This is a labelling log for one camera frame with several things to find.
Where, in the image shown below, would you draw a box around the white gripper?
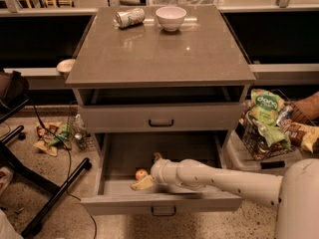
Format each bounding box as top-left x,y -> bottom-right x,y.
131,152 -> 178,191

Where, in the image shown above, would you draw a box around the orange fruit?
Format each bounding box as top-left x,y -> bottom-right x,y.
135,168 -> 149,181

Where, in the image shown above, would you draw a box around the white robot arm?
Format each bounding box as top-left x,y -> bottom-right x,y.
131,153 -> 319,239

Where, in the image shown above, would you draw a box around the open grey lower drawer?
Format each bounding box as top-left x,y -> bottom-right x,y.
81,131 -> 242,216

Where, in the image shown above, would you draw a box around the closed grey upper drawer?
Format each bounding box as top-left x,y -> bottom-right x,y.
79,104 -> 242,132

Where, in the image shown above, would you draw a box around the grey drawer cabinet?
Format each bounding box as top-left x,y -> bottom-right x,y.
66,6 -> 255,152

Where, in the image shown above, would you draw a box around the clear plastic bin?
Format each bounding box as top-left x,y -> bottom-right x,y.
223,130 -> 303,175

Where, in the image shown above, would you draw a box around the snack wrappers on floor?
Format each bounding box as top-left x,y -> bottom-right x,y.
34,121 -> 72,156

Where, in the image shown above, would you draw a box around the green snack bag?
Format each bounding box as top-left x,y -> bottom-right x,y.
248,89 -> 291,149

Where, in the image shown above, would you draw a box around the black chair base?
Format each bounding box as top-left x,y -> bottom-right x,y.
0,97 -> 93,239

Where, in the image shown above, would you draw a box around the brown yellow snack bag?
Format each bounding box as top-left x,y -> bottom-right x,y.
282,119 -> 319,152

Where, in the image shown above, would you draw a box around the white ceramic bowl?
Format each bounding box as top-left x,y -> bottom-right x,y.
156,6 -> 186,32

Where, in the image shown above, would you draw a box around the green white soda can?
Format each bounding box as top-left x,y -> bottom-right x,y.
116,8 -> 145,29

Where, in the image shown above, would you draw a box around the wire basket left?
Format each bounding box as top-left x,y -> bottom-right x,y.
67,101 -> 94,151

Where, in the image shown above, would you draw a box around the wire basket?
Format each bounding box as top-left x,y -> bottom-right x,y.
238,90 -> 319,160
67,101 -> 94,151

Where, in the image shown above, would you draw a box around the wire basket right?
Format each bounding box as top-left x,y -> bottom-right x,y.
238,90 -> 319,160

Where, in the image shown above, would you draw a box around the black cable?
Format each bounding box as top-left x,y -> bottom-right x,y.
27,97 -> 98,239

